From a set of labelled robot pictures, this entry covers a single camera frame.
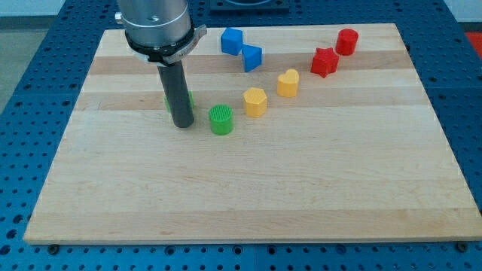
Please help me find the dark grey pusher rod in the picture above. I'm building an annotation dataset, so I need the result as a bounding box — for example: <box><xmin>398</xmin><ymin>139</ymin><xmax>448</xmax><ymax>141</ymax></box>
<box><xmin>157</xmin><ymin>61</ymin><xmax>194</xmax><ymax>128</ymax></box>

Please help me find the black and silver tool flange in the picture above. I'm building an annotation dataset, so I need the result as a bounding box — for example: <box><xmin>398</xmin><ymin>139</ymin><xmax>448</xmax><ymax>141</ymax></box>
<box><xmin>124</xmin><ymin>25</ymin><xmax>207</xmax><ymax>66</ymax></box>

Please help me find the green star block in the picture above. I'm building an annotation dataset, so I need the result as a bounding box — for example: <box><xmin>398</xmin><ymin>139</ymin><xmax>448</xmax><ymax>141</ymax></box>
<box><xmin>163</xmin><ymin>91</ymin><xmax>195</xmax><ymax>114</ymax></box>

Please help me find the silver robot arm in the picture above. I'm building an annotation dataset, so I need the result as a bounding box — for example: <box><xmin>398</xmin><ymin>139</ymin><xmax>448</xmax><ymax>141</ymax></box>
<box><xmin>115</xmin><ymin>0</ymin><xmax>207</xmax><ymax>128</ymax></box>

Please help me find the blue triangle block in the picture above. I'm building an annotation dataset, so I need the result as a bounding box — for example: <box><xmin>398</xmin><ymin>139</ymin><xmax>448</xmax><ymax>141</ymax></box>
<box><xmin>242</xmin><ymin>44</ymin><xmax>263</xmax><ymax>72</ymax></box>

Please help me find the yellow heart block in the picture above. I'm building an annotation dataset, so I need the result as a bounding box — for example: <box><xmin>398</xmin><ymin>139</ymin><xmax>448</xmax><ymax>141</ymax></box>
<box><xmin>276</xmin><ymin>69</ymin><xmax>300</xmax><ymax>98</ymax></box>

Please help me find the red star block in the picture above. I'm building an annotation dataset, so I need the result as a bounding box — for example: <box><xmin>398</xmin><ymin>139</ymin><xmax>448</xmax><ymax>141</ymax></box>
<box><xmin>310</xmin><ymin>47</ymin><xmax>339</xmax><ymax>78</ymax></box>

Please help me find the green cylinder block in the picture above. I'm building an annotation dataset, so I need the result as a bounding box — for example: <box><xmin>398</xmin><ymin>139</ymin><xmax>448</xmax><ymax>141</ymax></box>
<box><xmin>209</xmin><ymin>104</ymin><xmax>233</xmax><ymax>136</ymax></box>

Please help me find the blue cube block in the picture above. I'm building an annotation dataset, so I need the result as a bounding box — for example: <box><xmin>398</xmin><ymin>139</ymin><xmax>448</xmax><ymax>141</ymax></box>
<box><xmin>221</xmin><ymin>28</ymin><xmax>243</xmax><ymax>56</ymax></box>

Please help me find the yellow hexagon block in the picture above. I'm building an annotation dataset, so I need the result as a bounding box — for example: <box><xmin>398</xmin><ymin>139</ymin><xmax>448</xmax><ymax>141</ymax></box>
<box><xmin>243</xmin><ymin>87</ymin><xmax>267</xmax><ymax>117</ymax></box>

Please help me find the wooden board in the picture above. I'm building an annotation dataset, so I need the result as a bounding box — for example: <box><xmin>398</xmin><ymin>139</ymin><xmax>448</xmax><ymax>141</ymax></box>
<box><xmin>23</xmin><ymin>23</ymin><xmax>481</xmax><ymax>245</ymax></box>

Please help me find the red cylinder block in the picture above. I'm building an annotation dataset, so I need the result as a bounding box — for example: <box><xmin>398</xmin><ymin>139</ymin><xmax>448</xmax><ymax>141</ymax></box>
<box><xmin>335</xmin><ymin>29</ymin><xmax>358</xmax><ymax>56</ymax></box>

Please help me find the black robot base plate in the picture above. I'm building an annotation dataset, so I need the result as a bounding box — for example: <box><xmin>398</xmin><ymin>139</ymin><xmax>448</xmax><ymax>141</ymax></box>
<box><xmin>206</xmin><ymin>0</ymin><xmax>290</xmax><ymax>12</ymax></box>

